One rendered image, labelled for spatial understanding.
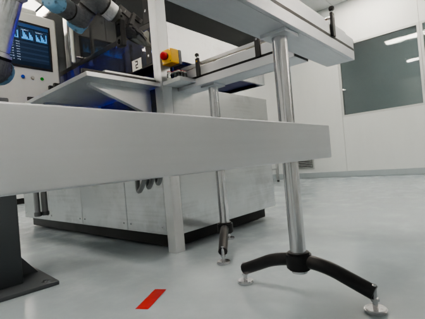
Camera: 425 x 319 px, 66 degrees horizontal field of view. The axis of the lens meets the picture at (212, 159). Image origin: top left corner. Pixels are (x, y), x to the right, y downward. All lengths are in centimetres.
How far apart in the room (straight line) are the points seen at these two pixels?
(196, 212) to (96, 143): 132
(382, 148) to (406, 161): 39
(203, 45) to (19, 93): 122
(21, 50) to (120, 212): 124
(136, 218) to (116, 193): 24
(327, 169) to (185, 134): 557
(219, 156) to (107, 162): 28
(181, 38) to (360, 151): 452
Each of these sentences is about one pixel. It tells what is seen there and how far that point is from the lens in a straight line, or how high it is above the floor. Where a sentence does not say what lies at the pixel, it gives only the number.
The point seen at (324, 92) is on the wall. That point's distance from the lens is 621.
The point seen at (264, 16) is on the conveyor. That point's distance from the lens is 100.
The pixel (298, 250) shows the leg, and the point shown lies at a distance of 109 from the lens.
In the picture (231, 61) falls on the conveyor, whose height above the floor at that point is 91.
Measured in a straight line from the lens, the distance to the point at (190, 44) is 196.
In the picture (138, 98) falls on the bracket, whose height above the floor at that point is 81.
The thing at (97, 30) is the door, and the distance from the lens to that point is 233.
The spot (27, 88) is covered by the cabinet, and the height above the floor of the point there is 104.
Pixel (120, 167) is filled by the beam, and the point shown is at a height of 45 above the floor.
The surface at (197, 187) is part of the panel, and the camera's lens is 181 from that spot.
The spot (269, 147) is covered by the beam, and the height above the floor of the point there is 48.
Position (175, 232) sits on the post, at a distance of 171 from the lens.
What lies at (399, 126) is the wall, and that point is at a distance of 581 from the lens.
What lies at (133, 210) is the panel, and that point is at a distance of 196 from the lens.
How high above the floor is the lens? 45
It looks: level
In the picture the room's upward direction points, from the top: 5 degrees counter-clockwise
